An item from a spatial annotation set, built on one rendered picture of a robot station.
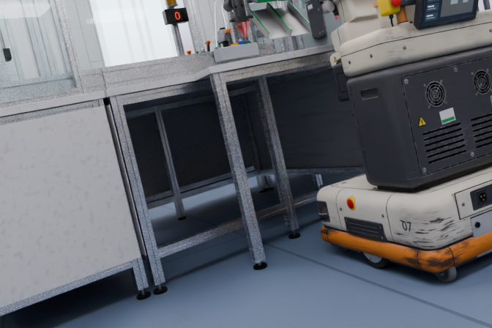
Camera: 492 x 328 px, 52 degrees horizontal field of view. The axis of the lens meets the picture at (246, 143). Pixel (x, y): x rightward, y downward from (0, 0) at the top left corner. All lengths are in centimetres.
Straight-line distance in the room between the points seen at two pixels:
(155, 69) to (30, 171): 68
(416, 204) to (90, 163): 121
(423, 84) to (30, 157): 141
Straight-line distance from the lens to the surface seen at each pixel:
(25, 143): 203
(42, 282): 207
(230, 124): 208
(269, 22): 284
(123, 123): 211
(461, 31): 187
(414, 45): 172
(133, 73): 223
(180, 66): 231
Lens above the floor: 66
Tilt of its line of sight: 4 degrees down
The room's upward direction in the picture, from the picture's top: 13 degrees counter-clockwise
